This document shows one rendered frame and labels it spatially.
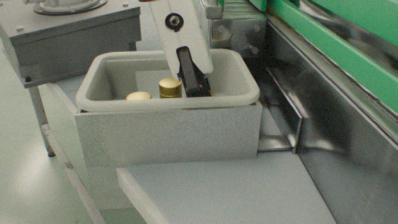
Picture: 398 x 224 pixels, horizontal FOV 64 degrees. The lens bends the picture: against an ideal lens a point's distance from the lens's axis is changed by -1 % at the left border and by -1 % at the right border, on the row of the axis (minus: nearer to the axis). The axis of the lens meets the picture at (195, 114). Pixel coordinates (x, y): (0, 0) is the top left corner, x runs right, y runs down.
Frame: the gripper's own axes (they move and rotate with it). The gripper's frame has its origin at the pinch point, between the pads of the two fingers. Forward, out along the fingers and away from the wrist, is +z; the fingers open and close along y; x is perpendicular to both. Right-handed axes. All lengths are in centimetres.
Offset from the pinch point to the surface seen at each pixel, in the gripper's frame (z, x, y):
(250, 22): -4.7, -10.2, 12.7
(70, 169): 47, 61, 57
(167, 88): -1.9, 4.3, 2.3
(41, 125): 41, 83, 89
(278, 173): 7.6, -7.4, -9.4
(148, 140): -0.1, 7.1, -7.0
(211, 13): -7.9, -4.5, 12.2
